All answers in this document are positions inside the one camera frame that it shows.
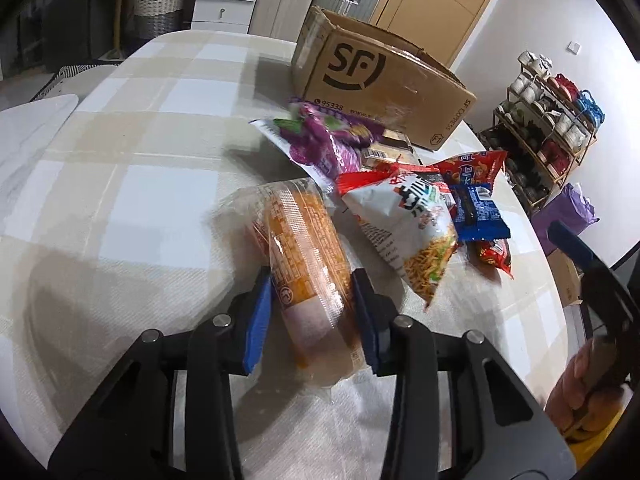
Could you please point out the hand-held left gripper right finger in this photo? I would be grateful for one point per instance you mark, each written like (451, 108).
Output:
(367, 330)

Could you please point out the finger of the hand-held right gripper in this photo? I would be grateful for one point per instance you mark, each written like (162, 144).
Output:
(567, 240)

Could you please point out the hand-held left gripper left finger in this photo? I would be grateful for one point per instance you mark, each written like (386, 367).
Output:
(257, 325)

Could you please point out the red black snack packet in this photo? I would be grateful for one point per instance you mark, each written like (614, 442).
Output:
(495, 255)

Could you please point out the orange bread packet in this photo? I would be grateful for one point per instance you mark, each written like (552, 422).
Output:
(305, 240)

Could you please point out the beige cracker packet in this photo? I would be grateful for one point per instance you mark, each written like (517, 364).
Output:
(387, 152)

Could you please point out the person's right hand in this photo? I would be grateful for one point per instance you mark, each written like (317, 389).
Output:
(570, 385)

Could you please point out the purple plastic bag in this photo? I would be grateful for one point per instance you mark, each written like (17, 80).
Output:
(560, 210)

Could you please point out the small cardboard box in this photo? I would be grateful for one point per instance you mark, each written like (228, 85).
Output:
(565, 275)

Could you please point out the blue snack packet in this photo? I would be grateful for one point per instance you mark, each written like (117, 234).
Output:
(475, 210)

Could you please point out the wooden shoe rack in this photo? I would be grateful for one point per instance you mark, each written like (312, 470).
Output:
(550, 135)

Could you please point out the white noodle snack bag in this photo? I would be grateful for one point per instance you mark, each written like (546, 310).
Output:
(415, 220)

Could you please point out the red orange snack packet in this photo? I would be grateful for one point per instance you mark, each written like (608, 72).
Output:
(470, 167)

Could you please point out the rows of assorted shoes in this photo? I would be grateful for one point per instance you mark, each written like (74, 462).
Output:
(530, 90)

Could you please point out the checkered tablecloth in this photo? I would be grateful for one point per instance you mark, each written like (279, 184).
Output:
(150, 185)

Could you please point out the purple snack packet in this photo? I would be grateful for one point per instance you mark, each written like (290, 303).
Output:
(325, 135)

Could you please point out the wooden door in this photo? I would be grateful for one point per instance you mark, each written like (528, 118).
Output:
(440, 5)

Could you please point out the white marble side table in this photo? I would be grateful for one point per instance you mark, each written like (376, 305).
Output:
(30, 130)

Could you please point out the patterned black white rug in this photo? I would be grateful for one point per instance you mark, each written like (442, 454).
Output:
(65, 77)

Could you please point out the woven laundry basket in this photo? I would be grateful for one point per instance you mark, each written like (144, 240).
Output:
(157, 12)

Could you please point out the dark grey fridge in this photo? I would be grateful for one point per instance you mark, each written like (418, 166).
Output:
(75, 20)

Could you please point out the white light switch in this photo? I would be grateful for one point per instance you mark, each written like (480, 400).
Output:
(575, 47)

